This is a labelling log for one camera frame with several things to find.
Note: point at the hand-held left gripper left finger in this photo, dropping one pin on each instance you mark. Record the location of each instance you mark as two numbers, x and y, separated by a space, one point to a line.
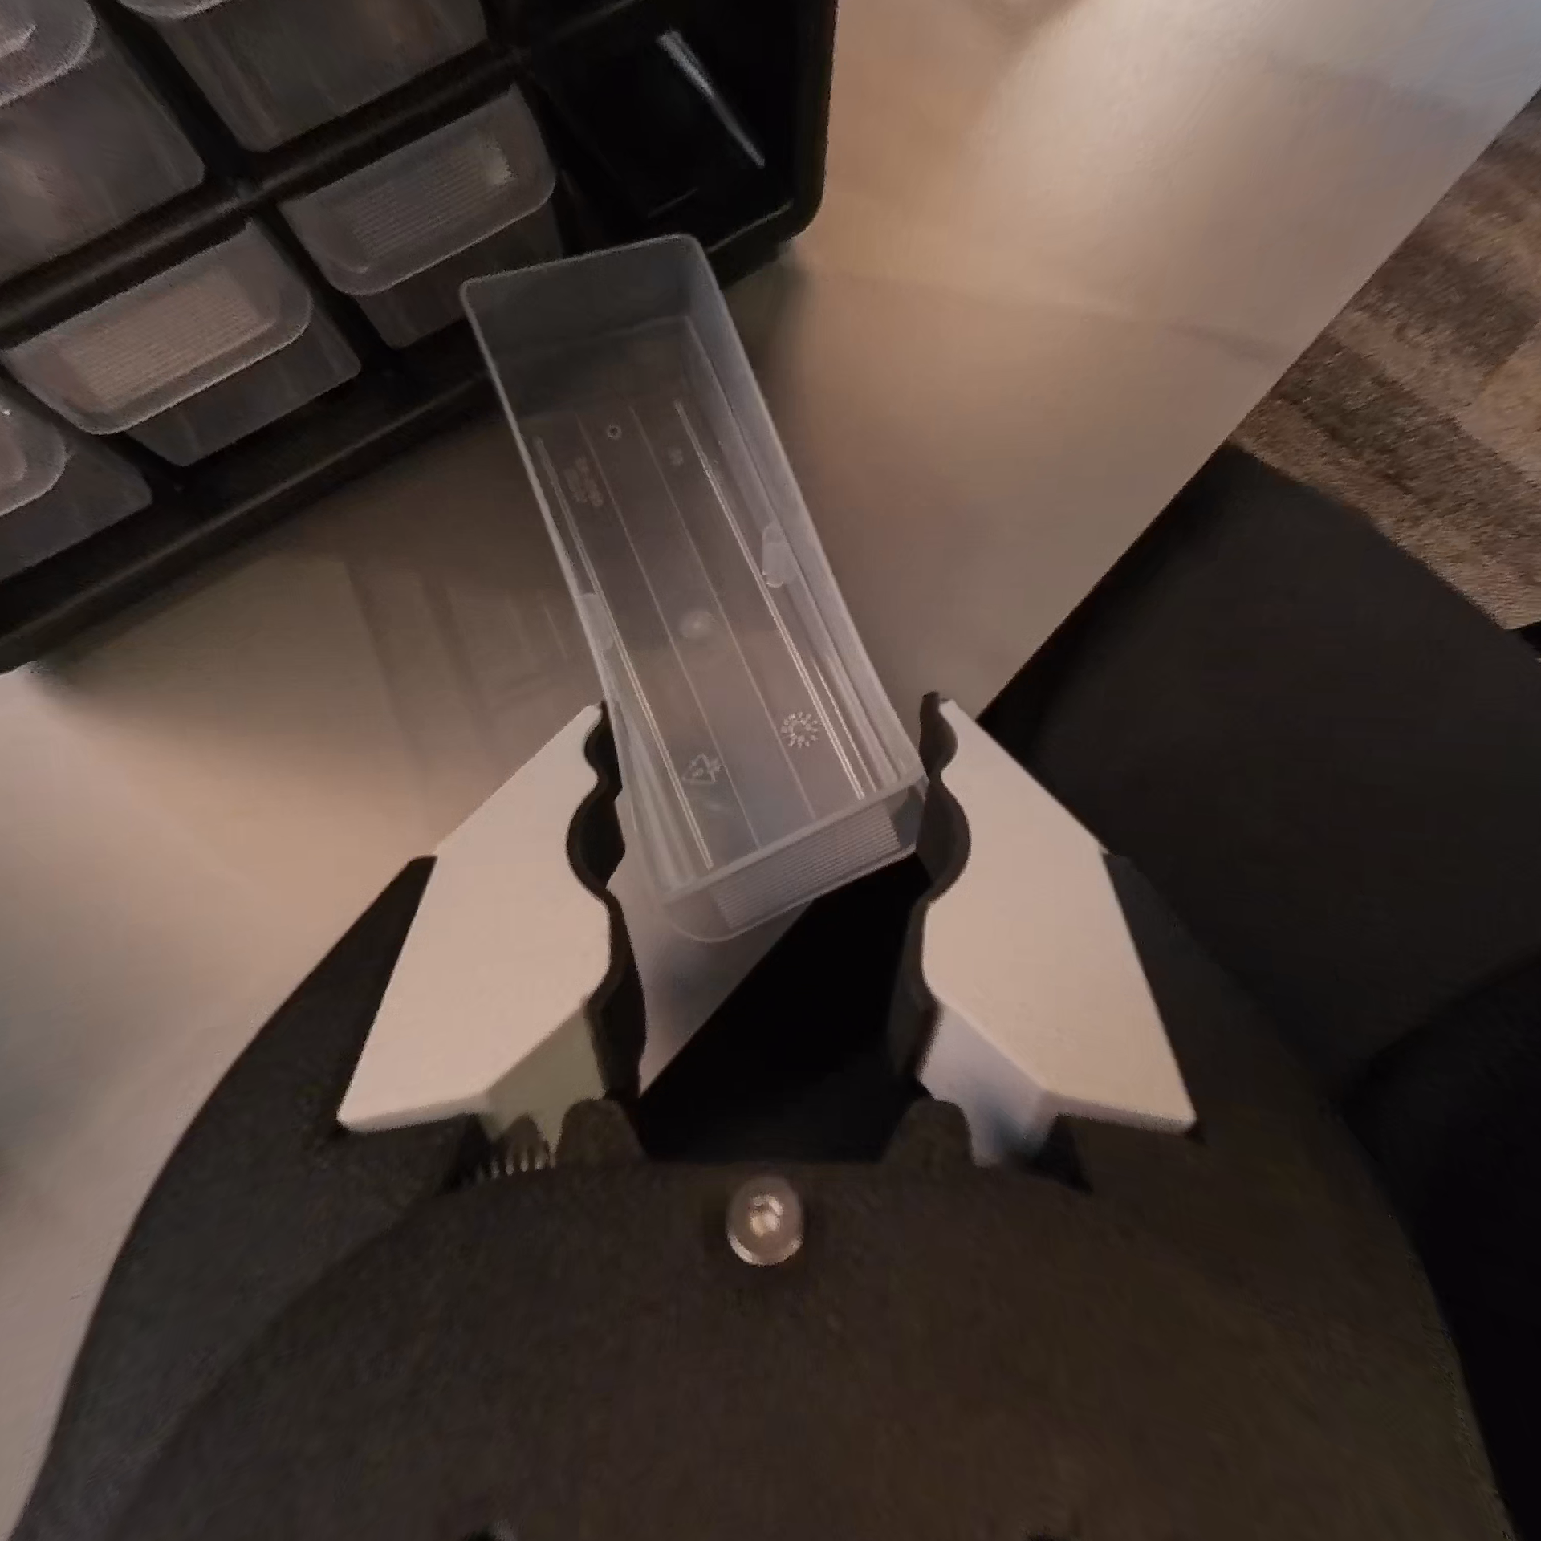
481 964

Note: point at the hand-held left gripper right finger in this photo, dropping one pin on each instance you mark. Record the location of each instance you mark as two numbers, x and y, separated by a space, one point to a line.
1048 964

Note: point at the clear plastic drawer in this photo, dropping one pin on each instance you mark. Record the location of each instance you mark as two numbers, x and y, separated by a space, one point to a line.
697 579

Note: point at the rows of small clear drawers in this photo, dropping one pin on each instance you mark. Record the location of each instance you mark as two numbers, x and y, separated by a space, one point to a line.
156 350

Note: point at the black drawer cabinet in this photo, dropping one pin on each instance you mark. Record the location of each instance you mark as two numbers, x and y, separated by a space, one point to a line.
723 73

